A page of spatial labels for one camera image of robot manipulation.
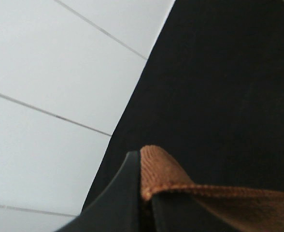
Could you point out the black table cloth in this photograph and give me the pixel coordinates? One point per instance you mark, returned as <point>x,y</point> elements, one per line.
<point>212,95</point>

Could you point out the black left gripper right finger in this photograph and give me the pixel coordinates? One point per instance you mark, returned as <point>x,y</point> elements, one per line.
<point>179,212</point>

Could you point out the brown towel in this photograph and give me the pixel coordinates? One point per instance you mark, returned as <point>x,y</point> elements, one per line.
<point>246,209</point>

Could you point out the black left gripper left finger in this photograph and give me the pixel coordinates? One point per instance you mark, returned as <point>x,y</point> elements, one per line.
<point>117,208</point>

